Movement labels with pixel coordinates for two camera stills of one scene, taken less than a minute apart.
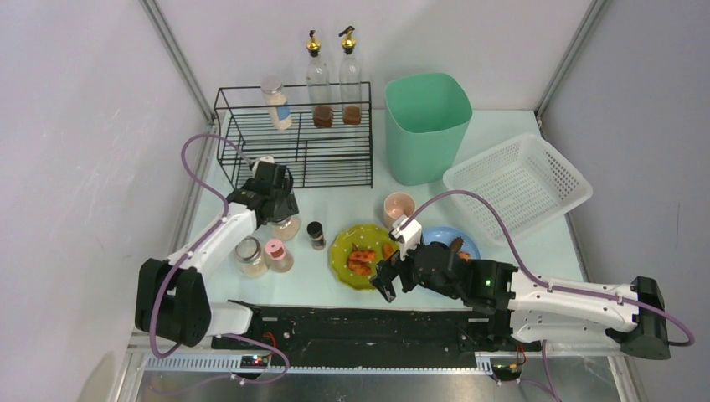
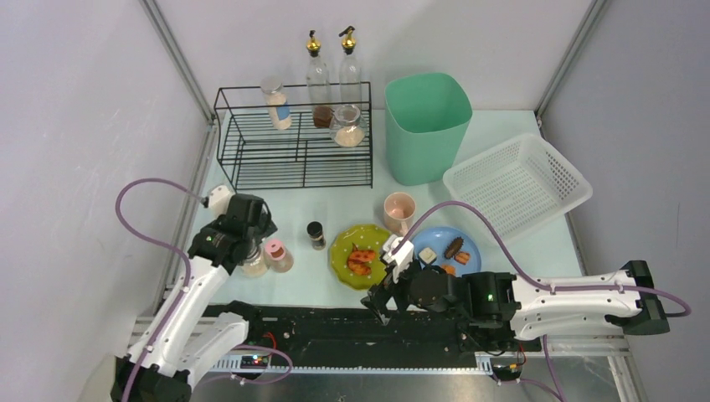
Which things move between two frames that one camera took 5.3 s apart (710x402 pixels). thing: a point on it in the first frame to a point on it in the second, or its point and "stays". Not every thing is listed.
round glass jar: x=287 y=229 to x=348 y=126
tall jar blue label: x=279 y=110 stays
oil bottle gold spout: x=318 y=85 stays
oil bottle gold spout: x=350 y=79 stays
